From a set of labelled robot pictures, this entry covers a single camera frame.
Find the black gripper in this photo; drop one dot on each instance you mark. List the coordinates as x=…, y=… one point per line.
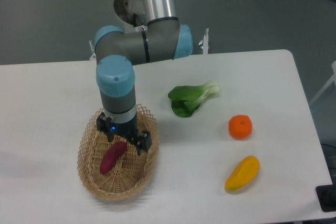
x=140, y=139

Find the purple sweet potato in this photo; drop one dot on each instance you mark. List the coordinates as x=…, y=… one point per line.
x=112, y=155

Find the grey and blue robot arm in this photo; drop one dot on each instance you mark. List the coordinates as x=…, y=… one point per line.
x=163, y=37

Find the woven wicker basket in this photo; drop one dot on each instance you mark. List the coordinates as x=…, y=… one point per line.
x=114, y=170

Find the green bok choy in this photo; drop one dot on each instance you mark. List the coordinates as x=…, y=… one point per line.
x=185, y=100

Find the orange tangerine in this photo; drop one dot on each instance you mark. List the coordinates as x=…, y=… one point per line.
x=240, y=127

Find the yellow mango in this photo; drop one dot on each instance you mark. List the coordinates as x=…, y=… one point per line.
x=244, y=173

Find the black device at table edge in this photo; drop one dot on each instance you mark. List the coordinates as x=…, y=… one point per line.
x=326, y=197

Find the white frame at right edge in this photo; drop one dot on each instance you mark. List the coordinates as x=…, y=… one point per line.
x=328, y=84

